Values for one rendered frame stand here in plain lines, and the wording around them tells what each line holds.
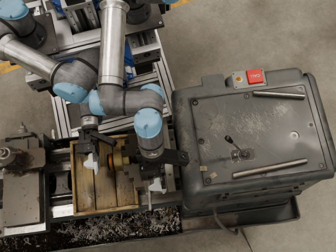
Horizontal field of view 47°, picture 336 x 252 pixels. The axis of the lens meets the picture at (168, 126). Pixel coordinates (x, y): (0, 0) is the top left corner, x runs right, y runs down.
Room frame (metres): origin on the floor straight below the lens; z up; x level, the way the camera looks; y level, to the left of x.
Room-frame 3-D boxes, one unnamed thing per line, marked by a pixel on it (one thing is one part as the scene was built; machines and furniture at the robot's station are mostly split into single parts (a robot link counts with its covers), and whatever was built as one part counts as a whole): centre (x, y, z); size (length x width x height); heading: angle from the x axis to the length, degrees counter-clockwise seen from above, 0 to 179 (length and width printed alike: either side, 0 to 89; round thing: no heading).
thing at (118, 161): (0.42, 0.22, 1.08); 0.09 x 0.09 x 0.09; 3
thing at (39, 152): (0.48, 0.66, 0.99); 0.20 x 0.10 x 0.05; 93
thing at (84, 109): (0.68, 0.35, 1.07); 0.11 x 0.08 x 0.09; 3
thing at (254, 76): (0.68, -0.37, 1.26); 0.06 x 0.06 x 0.02; 3
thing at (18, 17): (1.01, 0.60, 1.33); 0.13 x 0.12 x 0.14; 144
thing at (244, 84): (0.67, -0.34, 1.23); 0.13 x 0.08 x 0.05; 93
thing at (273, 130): (0.47, -0.33, 1.06); 0.59 x 0.48 x 0.39; 93
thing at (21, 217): (0.42, 0.69, 0.95); 0.43 x 0.17 x 0.05; 3
